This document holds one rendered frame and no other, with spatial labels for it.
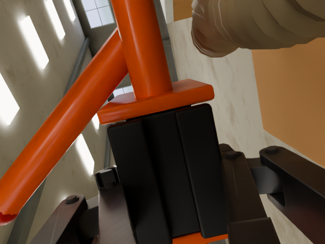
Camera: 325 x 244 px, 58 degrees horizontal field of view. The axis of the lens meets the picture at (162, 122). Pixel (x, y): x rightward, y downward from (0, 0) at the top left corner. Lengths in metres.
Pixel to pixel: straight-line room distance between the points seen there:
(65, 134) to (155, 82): 0.07
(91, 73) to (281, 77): 0.20
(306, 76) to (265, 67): 0.09
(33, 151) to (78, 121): 0.03
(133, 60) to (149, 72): 0.01
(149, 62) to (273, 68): 0.20
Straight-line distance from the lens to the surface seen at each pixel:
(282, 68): 0.32
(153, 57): 0.15
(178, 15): 2.16
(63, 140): 0.19
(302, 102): 0.29
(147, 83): 0.15
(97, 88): 0.18
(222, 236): 0.17
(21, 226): 5.44
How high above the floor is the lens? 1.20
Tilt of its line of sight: 1 degrees up
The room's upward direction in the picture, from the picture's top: 104 degrees counter-clockwise
